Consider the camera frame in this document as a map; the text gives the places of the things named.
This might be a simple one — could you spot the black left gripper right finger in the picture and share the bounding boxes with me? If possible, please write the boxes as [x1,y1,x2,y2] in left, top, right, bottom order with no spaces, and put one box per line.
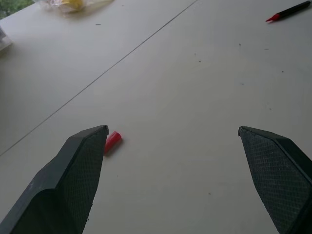
[237,126,312,234]

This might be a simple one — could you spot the red pen cap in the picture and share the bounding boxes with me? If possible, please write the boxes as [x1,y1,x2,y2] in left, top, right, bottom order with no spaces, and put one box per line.
[104,131,123,154]

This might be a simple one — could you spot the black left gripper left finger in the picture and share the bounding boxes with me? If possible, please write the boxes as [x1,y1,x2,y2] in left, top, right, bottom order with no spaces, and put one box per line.
[0,125,109,234]

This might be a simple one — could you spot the black pen with red tip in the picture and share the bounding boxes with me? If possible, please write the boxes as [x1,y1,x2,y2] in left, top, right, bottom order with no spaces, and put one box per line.
[265,0,312,23]

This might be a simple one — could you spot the clear plastic bag with yellow contents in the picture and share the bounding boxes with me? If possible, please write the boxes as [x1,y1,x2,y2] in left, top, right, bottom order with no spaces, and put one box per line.
[41,0,115,14]

